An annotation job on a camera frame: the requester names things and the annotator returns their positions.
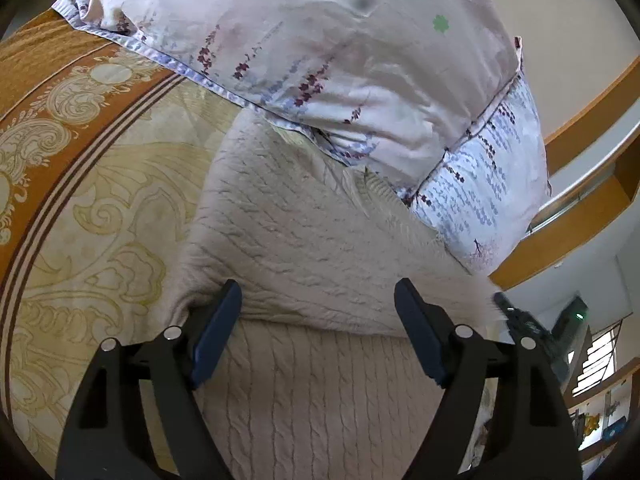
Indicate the yellow patterned bed sheet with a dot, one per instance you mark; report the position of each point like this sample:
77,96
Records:
90,210

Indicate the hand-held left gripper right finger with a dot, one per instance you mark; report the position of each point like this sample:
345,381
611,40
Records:
420,330

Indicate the wooden shelf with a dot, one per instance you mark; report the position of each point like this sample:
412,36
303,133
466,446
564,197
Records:
600,420

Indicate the pink floral pillow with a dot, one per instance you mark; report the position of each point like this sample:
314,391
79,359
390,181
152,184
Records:
310,45

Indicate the pale blue floral pillow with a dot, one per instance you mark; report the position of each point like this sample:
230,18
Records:
490,185

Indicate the wooden headboard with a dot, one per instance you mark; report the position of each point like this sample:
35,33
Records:
590,160

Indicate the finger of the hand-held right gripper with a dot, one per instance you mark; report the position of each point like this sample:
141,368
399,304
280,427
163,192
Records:
507,312

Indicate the window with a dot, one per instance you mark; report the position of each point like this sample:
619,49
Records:
597,360

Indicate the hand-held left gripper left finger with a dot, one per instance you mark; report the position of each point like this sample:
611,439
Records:
212,340

